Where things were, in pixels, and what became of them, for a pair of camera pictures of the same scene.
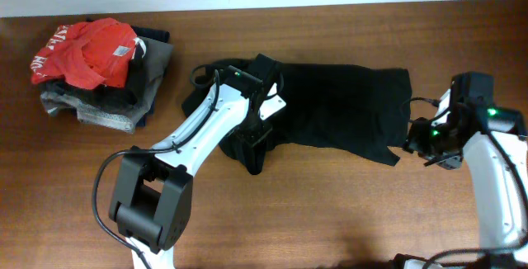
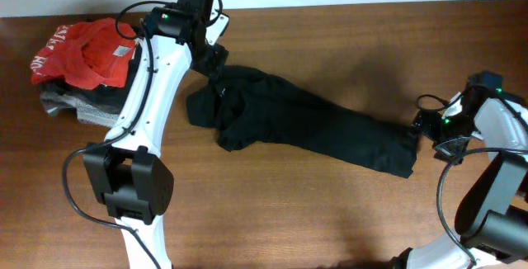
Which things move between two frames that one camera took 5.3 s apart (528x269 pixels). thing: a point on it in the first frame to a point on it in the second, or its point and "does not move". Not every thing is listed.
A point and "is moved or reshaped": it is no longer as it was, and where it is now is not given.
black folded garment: x=105 y=96 does not move
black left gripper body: x=253 y=126 to x=209 y=59
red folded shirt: x=87 y=54 does not move
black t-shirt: x=360 y=110 is moved or reshaped
